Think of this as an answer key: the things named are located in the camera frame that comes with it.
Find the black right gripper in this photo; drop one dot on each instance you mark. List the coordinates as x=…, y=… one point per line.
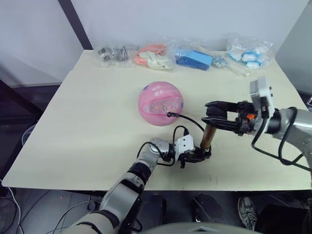
x=243, y=124

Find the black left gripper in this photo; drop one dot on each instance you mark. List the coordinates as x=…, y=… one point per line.
x=187, y=157

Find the pink printed rubber ball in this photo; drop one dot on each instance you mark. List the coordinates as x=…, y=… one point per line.
x=158, y=107

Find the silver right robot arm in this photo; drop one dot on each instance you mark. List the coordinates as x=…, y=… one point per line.
x=299, y=126

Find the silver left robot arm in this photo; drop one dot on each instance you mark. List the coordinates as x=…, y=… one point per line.
x=119, y=195

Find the white plastic stick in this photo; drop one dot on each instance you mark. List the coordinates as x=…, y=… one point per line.
x=240, y=70

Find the black shoe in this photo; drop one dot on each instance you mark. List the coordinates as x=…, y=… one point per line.
x=206, y=207

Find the small bag of metal bits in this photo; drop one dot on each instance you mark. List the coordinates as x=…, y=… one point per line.
x=219, y=61

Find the bag of blue white items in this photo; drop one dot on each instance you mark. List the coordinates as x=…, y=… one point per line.
x=251, y=56

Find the grey patterned sneaker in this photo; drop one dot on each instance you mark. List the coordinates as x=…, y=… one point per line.
x=247, y=212

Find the bag of orange white items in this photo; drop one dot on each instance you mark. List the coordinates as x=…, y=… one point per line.
x=151, y=58

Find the bag of grey metal parts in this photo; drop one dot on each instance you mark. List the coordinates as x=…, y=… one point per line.
x=114, y=54

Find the clear plastic bin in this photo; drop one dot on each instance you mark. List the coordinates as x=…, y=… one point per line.
x=28, y=135

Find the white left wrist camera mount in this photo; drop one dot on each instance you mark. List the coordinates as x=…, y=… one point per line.
x=185, y=143

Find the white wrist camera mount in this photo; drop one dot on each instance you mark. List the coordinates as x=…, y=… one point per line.
x=264, y=95
x=185, y=143

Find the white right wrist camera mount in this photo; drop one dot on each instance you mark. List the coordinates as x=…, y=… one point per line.
x=264, y=95

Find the dark slanted post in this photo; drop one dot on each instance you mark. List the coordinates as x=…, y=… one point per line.
x=78, y=26

